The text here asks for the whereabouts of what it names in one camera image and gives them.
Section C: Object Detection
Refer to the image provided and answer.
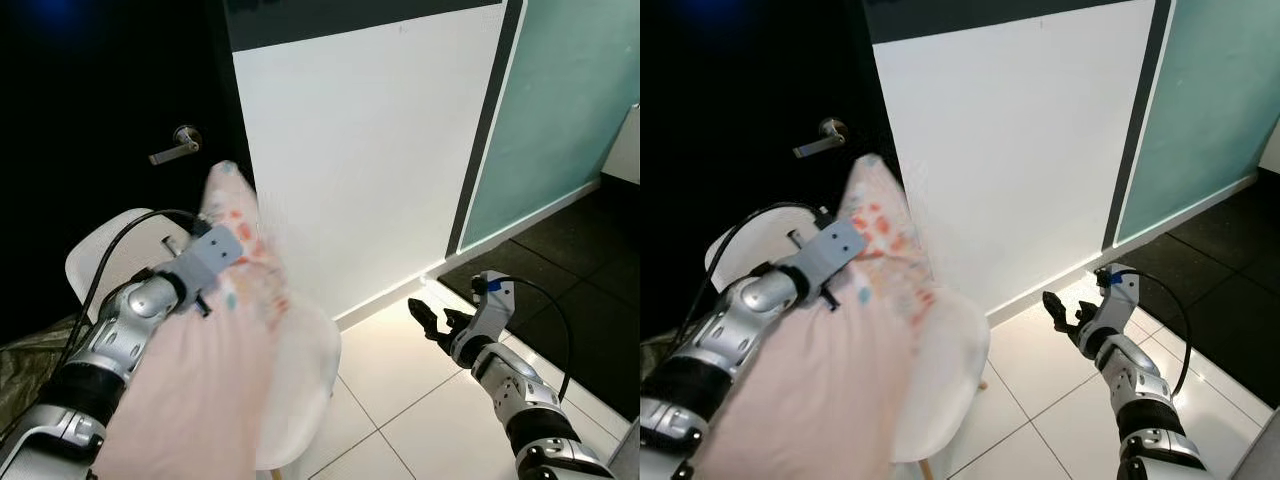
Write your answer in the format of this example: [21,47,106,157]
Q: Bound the pink pillow with coloured dots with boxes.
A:
[690,153,939,480]
[92,160,293,480]

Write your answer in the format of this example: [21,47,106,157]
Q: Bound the white plastic chair wooden legs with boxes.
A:
[705,200,993,479]
[65,208,343,473]

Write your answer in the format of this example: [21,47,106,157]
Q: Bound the white low shelf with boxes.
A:
[600,103,641,187]
[1257,122,1280,177]

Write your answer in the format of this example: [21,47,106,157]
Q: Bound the black door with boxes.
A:
[640,0,903,346]
[0,0,253,346]

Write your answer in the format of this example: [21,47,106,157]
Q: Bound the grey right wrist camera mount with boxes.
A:
[470,270,517,347]
[1096,264,1143,339]

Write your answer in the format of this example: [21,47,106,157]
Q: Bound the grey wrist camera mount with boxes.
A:
[1096,264,1143,339]
[470,270,517,347]
[788,218,869,303]
[162,225,245,313]

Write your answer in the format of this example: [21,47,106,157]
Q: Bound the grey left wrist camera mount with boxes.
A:
[162,225,245,313]
[788,218,869,303]

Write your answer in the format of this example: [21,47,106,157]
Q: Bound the silver door handle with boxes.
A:
[792,117,850,160]
[149,124,204,168]

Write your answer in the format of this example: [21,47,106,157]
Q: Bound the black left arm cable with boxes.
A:
[698,201,833,363]
[60,208,209,373]

